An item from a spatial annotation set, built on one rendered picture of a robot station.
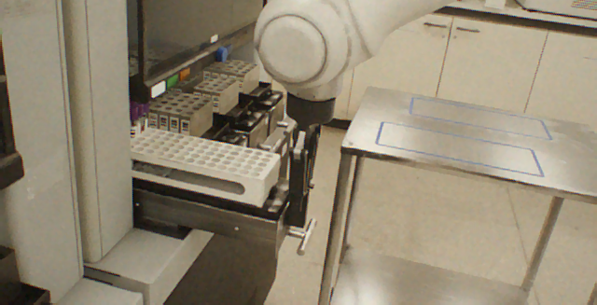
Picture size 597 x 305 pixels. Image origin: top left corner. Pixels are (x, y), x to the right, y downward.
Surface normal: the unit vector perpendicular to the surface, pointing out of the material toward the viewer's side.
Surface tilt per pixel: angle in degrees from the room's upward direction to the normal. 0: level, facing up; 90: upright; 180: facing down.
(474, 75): 90
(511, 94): 90
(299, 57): 94
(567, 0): 90
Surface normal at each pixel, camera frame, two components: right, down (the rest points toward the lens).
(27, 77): 0.96, 0.19
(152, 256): 0.11, -0.91
